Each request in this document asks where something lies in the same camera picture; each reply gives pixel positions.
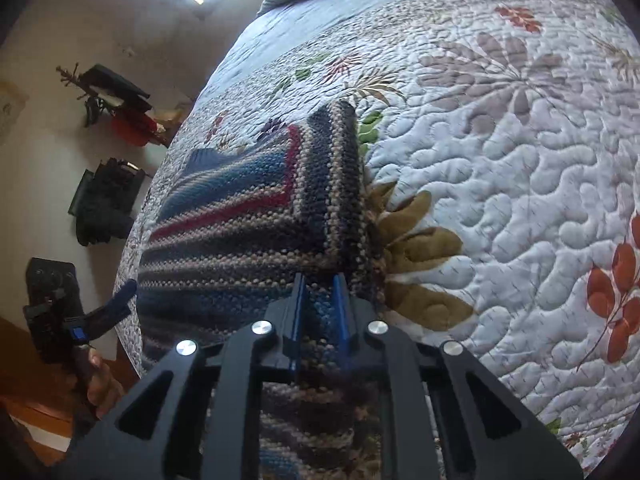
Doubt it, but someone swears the wooden coat rack with clothes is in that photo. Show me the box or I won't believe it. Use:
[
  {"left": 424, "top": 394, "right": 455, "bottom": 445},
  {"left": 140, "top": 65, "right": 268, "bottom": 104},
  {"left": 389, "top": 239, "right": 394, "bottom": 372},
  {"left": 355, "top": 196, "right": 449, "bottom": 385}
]
[{"left": 55, "top": 63, "right": 170, "bottom": 148}]

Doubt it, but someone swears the framed wall picture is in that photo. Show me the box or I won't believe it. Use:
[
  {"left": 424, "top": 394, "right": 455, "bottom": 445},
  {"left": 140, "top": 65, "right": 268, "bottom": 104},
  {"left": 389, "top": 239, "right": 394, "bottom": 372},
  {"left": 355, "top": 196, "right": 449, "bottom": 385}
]
[{"left": 0, "top": 79, "right": 29, "bottom": 142}]

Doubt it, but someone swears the floral quilted bedspread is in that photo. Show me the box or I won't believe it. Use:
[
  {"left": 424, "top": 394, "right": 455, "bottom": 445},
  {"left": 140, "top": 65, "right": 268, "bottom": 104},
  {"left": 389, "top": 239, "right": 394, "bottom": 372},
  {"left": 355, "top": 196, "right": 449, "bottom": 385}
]
[{"left": 118, "top": 0, "right": 639, "bottom": 479}]

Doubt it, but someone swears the person's left hand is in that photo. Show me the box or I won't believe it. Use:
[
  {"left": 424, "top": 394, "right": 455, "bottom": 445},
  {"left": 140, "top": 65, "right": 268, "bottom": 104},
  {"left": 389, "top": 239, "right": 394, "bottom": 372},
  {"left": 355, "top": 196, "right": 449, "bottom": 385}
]
[{"left": 77, "top": 346, "right": 125, "bottom": 419}]

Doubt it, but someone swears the blue striped knit sweater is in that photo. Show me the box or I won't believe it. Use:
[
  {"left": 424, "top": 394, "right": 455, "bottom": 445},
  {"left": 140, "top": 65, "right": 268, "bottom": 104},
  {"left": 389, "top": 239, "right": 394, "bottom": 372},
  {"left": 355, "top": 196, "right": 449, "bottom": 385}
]
[{"left": 136, "top": 100, "right": 381, "bottom": 479}]

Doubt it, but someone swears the black bag on wall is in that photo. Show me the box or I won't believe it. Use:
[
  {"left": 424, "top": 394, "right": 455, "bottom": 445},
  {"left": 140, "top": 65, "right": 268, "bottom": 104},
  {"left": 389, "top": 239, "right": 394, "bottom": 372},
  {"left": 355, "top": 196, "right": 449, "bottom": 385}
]
[{"left": 68, "top": 158, "right": 148, "bottom": 247}]

